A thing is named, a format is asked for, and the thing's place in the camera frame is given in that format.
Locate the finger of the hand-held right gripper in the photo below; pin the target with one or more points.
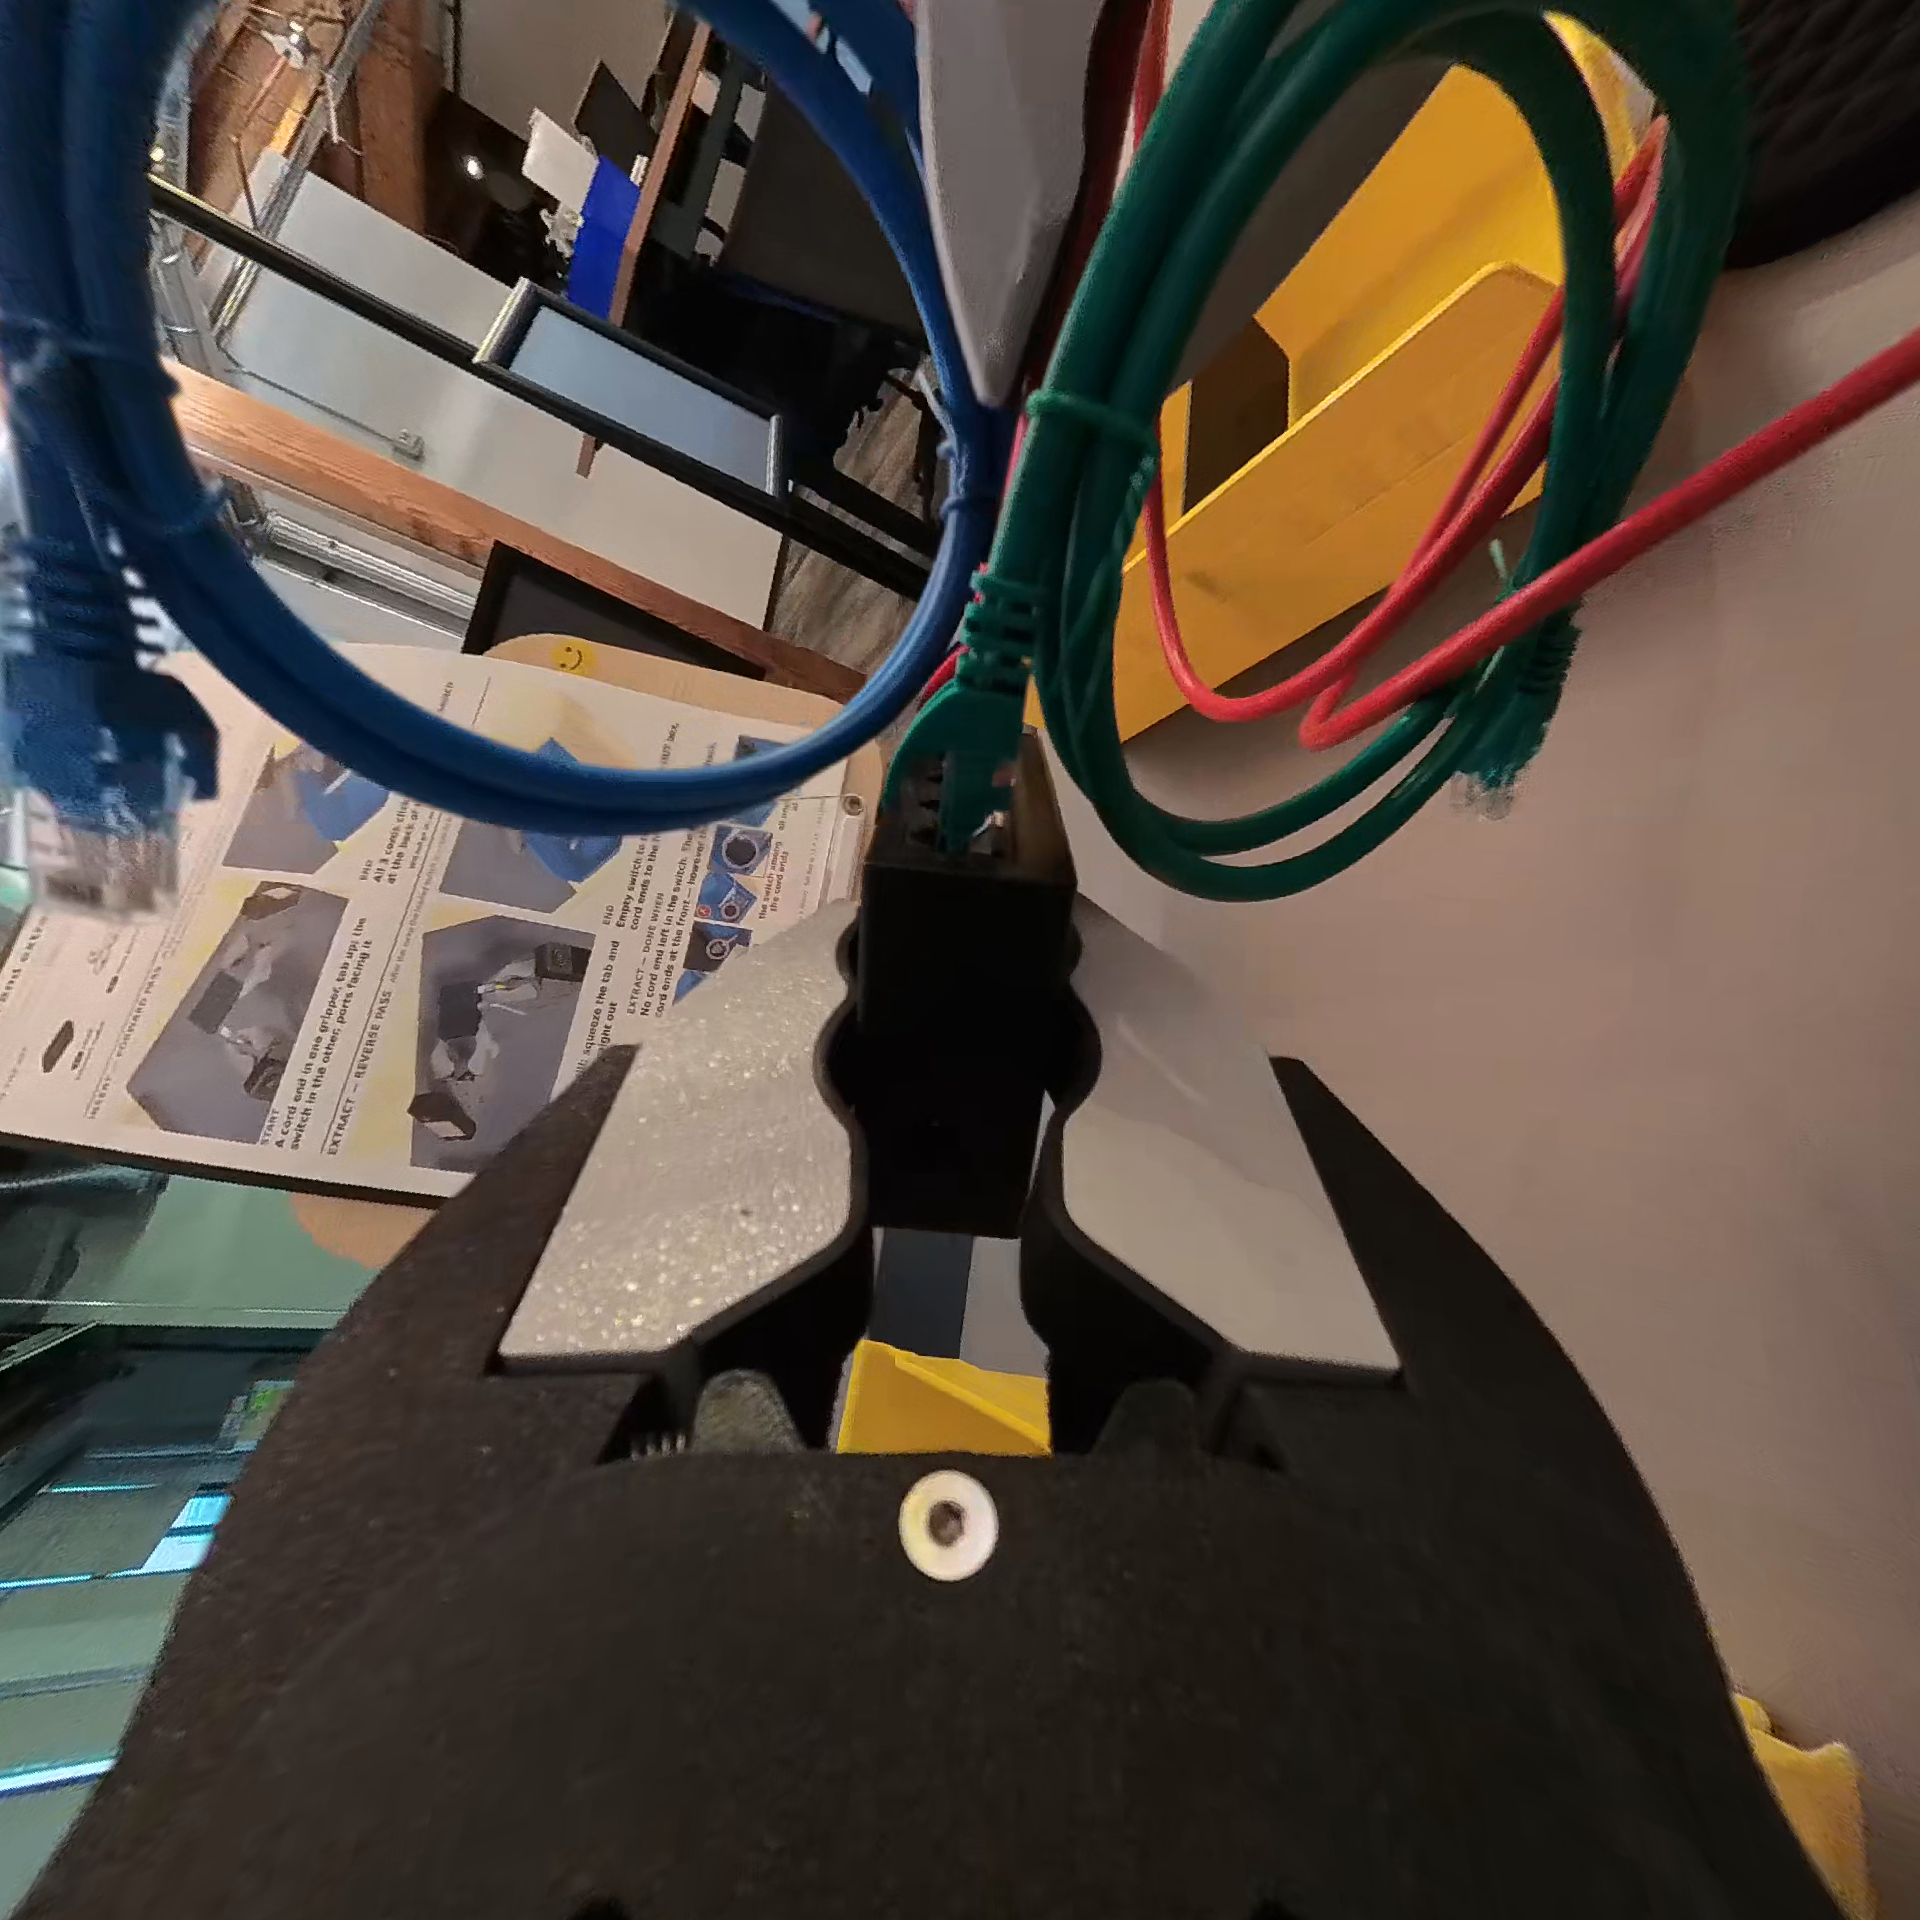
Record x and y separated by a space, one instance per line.
998 182

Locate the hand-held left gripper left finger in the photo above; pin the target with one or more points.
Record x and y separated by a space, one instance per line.
675 1184

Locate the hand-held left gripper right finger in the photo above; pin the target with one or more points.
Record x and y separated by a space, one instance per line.
1201 1184

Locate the black ethernet switch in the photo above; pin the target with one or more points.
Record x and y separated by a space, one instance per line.
960 1036

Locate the yellow plastic bin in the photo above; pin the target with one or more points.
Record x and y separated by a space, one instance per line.
1350 495
945 1401

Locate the black office chair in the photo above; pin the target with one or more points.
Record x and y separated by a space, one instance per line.
825 225

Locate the blue storage crate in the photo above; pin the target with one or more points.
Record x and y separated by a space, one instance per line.
609 241

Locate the instruction poster on wooden board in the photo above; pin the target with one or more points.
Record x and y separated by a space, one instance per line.
376 901

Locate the black framed display panel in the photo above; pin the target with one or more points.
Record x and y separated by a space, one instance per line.
645 406

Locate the black flat monitor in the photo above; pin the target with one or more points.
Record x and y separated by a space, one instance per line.
599 615

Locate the black floor lamp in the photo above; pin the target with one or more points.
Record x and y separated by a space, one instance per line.
301 269

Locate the black oval pad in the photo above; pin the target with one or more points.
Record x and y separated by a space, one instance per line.
1830 135

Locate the wooden support post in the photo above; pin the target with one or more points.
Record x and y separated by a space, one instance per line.
376 481

